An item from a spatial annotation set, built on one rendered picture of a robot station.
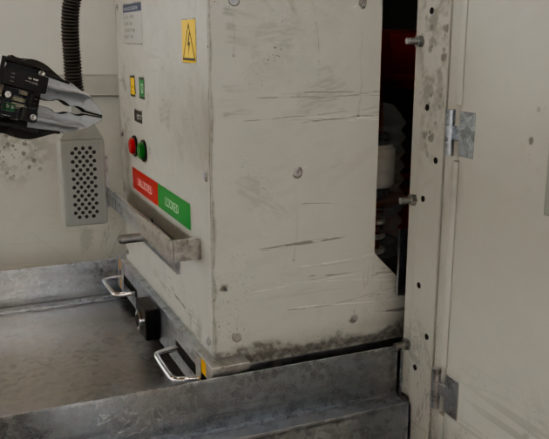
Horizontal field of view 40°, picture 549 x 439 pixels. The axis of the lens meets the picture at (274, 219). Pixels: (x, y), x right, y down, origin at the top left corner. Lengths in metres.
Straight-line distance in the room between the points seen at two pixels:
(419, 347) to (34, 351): 0.58
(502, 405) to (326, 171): 0.34
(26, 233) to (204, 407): 0.81
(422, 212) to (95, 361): 0.53
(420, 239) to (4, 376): 0.61
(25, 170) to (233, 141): 0.79
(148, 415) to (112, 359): 0.27
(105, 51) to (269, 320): 0.77
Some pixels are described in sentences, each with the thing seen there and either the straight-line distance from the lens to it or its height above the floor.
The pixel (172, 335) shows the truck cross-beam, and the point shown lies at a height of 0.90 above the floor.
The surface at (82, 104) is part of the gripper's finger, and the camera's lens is 0.94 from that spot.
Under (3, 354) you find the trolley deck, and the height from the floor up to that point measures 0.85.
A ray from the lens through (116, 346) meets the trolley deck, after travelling 1.22.
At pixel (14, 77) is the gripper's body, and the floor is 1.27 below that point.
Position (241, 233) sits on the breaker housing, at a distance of 0.92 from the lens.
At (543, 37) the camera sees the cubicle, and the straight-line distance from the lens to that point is 0.75.
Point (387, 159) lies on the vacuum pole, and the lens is 1.06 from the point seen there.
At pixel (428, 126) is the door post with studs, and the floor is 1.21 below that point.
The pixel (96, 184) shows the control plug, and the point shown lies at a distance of 1.30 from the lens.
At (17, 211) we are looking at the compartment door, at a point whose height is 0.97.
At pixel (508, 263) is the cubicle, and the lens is 0.79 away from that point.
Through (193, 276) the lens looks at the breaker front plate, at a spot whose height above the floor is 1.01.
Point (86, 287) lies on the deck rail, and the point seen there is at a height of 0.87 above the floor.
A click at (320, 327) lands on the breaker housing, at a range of 1.00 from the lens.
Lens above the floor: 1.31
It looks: 13 degrees down
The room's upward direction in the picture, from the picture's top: straight up
